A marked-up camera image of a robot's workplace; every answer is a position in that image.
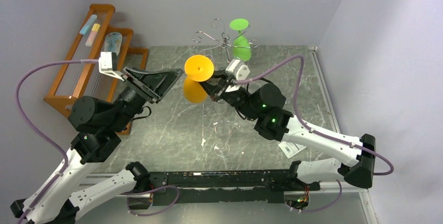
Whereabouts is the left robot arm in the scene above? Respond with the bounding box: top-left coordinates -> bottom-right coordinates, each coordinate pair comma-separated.
10,68 -> 183,223

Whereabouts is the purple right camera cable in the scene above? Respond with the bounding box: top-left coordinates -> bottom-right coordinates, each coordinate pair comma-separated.
235,54 -> 395,176

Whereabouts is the blue blister pack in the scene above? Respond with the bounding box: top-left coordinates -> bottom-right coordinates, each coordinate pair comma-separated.
102,32 -> 123,56

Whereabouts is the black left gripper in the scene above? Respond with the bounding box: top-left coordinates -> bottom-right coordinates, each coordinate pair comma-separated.
111,66 -> 188,132

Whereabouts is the orange wooden display shelf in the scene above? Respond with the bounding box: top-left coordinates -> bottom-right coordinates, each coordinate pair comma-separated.
43,4 -> 148,117

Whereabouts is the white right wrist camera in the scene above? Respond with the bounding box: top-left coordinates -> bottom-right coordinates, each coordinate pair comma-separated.
225,58 -> 250,80

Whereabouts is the clear stemmed wine glass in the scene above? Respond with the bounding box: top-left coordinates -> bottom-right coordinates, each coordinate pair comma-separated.
214,99 -> 228,116

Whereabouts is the chrome wine glass rack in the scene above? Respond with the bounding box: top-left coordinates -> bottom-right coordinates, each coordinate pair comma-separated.
192,18 -> 258,63

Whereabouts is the orange plastic wine glass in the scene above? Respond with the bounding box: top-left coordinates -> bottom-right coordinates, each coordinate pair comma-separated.
183,55 -> 214,103

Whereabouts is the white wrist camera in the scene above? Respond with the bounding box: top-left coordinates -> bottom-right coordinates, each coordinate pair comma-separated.
98,52 -> 124,81
225,58 -> 250,80

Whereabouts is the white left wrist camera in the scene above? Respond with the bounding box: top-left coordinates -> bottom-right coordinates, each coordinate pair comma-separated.
98,52 -> 124,81

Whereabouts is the green plastic wine glass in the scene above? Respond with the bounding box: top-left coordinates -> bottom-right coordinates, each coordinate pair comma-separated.
229,18 -> 252,62

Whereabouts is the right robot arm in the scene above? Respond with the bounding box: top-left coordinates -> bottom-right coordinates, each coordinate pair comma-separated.
199,70 -> 375,190

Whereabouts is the pastel toothbrush package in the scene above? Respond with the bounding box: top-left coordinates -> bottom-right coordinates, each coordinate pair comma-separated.
79,14 -> 101,47

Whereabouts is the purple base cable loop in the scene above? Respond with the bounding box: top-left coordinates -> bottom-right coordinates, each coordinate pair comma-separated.
119,184 -> 182,217

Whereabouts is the white printed package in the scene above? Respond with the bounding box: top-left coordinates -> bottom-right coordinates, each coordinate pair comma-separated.
278,142 -> 306,159

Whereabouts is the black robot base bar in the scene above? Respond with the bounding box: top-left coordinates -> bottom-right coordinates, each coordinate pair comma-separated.
127,169 -> 320,210

